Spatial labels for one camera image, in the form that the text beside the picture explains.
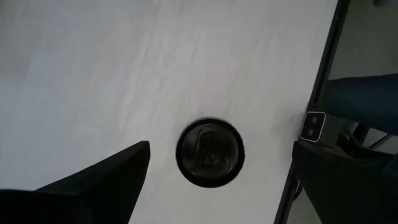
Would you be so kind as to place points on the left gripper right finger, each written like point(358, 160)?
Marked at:
point(339, 193)

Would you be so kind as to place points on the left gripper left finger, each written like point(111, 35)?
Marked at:
point(118, 186)

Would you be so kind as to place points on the silver Celsius Arctic Vibe can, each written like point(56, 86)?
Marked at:
point(210, 152)

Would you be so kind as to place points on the black aluminium rig frame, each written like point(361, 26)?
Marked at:
point(326, 62)

